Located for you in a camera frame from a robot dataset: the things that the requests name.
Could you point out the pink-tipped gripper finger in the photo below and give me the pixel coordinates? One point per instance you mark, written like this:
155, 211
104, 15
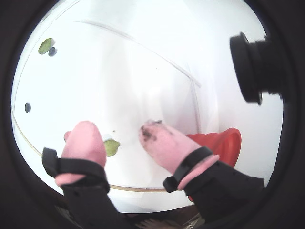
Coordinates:
169, 148
85, 145

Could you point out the small blueberry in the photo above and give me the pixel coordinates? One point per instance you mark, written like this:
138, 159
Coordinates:
52, 51

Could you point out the red collapsible silicone cup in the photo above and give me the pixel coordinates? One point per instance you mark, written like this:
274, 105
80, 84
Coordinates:
226, 145

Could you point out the broad green leaf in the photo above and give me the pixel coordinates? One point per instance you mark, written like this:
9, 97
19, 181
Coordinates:
111, 148

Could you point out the white paper sheet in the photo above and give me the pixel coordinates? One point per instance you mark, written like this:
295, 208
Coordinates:
107, 83

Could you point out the medium blueberry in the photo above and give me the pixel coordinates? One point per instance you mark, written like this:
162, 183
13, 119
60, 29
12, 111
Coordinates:
27, 107

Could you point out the narrow green leaf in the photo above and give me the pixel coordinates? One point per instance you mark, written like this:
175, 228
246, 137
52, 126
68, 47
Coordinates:
45, 46

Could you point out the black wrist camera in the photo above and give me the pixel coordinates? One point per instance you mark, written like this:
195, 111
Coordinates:
257, 69

